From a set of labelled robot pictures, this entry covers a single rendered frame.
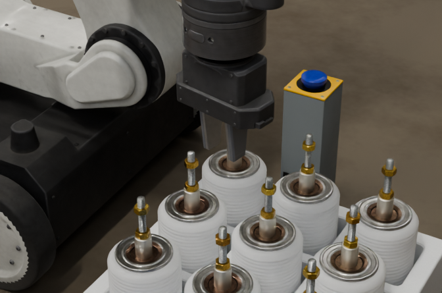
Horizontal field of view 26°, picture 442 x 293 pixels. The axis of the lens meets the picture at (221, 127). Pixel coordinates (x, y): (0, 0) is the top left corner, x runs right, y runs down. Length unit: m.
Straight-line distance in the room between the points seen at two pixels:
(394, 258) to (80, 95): 0.56
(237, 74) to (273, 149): 0.93
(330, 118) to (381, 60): 0.76
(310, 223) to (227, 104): 0.38
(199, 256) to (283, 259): 0.13
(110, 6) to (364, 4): 1.14
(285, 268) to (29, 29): 0.64
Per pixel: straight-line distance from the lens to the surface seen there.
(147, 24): 1.47
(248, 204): 1.40
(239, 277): 1.21
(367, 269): 1.23
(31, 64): 1.65
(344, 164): 1.87
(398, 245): 1.31
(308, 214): 1.34
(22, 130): 1.53
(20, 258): 1.55
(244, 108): 1.00
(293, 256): 1.27
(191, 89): 1.03
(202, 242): 1.31
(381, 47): 2.30
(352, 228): 1.21
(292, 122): 1.50
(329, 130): 1.51
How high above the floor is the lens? 1.05
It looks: 32 degrees down
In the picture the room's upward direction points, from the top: straight up
